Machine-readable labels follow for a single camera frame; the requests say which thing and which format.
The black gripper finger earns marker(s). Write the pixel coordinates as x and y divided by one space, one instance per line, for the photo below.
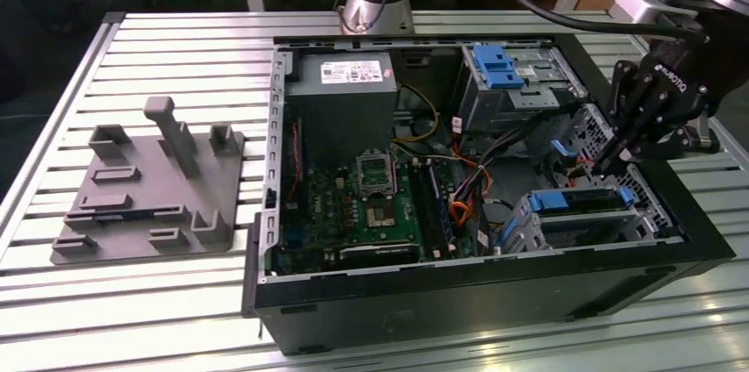
638 109
679 144

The hard disk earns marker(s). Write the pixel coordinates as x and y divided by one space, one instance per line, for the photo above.
550 202

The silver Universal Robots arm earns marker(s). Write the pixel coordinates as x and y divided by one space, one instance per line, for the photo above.
381 8

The metal disk bay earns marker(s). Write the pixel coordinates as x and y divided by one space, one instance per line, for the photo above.
586 231

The RAM stick in slot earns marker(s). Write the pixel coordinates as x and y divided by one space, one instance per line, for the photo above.
440 209

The metal optical drive cage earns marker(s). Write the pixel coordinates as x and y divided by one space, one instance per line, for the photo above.
527 95

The blue drive cage latch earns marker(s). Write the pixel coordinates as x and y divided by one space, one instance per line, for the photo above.
496 67

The CPU socket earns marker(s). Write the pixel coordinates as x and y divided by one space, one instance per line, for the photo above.
375 170

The grey power supply unit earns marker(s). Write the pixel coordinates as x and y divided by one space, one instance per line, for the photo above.
339 113

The black open PC case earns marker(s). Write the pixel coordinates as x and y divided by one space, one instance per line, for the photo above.
439 302

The black graphics card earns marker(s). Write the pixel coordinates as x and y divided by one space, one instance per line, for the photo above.
378 254

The green motherboard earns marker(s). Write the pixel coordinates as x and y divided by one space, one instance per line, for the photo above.
339 214

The grey parts rack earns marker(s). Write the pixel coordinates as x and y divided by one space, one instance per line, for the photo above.
147 179

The green RAM stick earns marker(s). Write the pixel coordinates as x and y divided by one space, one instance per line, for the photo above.
126 216

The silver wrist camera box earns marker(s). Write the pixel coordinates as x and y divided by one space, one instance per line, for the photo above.
644 5

